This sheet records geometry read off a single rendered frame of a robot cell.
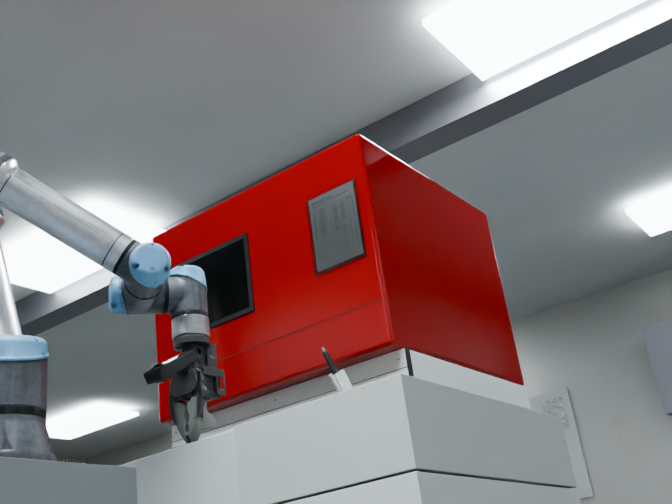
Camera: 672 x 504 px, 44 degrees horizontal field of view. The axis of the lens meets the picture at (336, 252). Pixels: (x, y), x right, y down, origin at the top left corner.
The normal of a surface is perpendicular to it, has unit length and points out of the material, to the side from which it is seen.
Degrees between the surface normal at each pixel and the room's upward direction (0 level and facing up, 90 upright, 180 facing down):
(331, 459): 90
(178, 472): 90
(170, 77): 180
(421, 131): 90
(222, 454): 90
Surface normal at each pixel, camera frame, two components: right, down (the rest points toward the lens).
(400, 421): -0.59, -0.25
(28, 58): 0.13, 0.91
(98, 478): 0.80, -0.33
